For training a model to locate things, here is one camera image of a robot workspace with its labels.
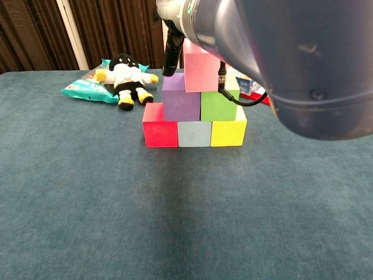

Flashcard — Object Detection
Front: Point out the pink foam cube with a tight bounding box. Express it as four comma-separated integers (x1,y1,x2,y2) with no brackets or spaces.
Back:
182,37,222,93

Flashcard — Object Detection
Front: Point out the purple foam cube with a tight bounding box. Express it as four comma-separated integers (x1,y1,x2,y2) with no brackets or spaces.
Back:
161,72,202,122

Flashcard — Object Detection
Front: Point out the thin black cable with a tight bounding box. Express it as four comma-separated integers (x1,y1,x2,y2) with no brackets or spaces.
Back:
217,61,269,107

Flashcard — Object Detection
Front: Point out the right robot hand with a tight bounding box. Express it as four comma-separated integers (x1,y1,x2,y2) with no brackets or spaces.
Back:
156,0,187,78

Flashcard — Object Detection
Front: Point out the yellow blue cookie box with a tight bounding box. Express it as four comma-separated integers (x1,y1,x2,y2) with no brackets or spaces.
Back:
235,74,262,96

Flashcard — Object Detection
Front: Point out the teal felt table mat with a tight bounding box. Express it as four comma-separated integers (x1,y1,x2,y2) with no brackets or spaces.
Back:
0,68,373,280

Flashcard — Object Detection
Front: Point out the dark brown curtain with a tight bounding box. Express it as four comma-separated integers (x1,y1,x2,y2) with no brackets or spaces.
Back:
0,0,187,75

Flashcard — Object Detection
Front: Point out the teal snack bag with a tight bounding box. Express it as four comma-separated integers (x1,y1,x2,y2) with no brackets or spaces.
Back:
61,58,150,104

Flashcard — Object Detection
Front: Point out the black white plush doll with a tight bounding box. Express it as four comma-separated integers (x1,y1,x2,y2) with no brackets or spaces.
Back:
93,52,160,111

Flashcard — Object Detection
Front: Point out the light blue foam cube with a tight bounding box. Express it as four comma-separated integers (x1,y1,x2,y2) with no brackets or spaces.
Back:
177,120,212,148

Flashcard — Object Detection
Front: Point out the red foam cube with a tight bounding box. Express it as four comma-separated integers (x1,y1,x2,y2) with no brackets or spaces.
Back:
142,102,179,148

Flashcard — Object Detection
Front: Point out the white frame post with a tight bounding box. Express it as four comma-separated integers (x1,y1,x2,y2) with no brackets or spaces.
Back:
56,0,90,71
161,26,185,69

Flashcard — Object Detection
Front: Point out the white red book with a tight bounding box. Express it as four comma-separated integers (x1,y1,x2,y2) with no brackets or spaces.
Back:
240,92,272,106

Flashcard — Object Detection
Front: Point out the green foam cube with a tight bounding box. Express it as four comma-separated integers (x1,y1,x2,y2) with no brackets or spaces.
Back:
200,72,241,122

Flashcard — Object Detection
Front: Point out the yellow foam cube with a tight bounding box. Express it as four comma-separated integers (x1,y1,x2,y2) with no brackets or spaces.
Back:
210,105,248,147

